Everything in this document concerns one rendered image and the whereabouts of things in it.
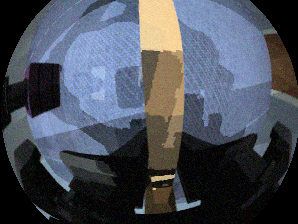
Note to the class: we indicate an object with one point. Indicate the long wooden rail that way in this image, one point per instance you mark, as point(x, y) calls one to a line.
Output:
point(163, 83)

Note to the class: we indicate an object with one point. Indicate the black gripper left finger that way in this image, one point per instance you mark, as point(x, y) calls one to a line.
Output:
point(125, 168)

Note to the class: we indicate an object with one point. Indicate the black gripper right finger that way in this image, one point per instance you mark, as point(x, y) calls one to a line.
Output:
point(200, 162)

